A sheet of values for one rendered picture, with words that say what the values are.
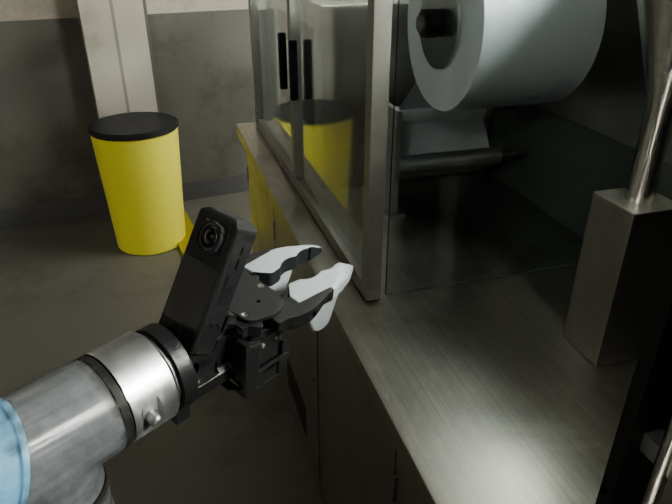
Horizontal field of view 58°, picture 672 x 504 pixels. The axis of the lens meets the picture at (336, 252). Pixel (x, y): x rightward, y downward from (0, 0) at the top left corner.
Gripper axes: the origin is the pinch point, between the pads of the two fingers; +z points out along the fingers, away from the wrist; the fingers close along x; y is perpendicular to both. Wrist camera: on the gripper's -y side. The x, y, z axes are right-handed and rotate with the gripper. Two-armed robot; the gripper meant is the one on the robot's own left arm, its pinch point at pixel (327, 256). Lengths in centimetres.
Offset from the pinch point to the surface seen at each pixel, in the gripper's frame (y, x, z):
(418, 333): 34.7, -5.8, 35.5
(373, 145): 6.1, -22.5, 37.6
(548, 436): 31.0, 21.2, 27.0
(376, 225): 20.6, -19.9, 38.5
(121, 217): 132, -214, 102
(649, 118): -7, 13, 50
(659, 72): -14, 13, 49
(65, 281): 154, -211, 67
